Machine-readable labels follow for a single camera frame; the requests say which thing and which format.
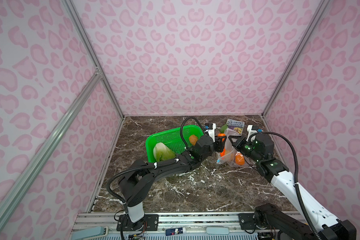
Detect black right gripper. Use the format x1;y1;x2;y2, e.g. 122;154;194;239
227;134;263;163

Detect brown sweet potato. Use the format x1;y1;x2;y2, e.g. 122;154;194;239
189;135;199;146

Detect orange carrot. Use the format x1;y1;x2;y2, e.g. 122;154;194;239
218;133;227;142

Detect orange toy pumpkin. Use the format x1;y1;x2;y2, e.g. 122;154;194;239
235;153;246;166

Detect clear zip top bag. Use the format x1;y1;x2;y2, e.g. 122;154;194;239
217;139;246;167

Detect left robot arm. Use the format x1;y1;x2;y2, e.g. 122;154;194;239
107;135;227;230

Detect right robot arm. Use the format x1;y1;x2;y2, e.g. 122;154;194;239
229;132;357;240

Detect green plastic perforated basket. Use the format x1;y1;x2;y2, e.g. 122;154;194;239
146;125;204;163

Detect green cabbage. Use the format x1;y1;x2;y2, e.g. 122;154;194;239
153;143;176;162

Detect grey oval pad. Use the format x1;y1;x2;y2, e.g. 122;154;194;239
206;227;230;235

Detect grey teal device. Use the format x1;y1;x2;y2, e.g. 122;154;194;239
71;226;109;240

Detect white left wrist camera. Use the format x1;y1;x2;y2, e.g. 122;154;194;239
205;123;217;142

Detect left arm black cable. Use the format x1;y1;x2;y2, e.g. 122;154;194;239
105;116;206;205

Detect aluminium mounting rail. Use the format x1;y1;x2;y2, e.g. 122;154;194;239
68;211;289;240

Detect right aluminium corner post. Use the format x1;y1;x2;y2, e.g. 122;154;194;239
262;0;332;119

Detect aluminium corner frame post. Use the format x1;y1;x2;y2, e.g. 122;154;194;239
62;0;125;120

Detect aluminium diagonal frame bar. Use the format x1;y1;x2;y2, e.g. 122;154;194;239
0;72;102;233

